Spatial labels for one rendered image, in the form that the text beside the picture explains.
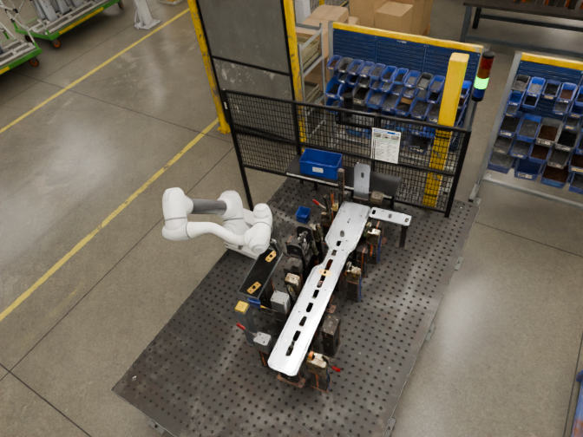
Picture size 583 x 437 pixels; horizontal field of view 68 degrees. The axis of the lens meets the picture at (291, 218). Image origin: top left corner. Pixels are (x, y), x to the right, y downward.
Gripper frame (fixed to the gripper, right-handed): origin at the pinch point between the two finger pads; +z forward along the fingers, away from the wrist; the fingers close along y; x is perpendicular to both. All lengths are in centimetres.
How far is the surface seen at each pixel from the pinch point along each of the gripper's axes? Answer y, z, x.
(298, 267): 14.8, 14.3, 7.8
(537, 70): 70, -19, 253
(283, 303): 25.3, 11.0, -19.5
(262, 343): 31, 16, -45
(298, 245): 10.6, 2.6, 15.5
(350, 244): 30, 21, 47
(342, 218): 11, 21, 64
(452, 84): 47, -63, 131
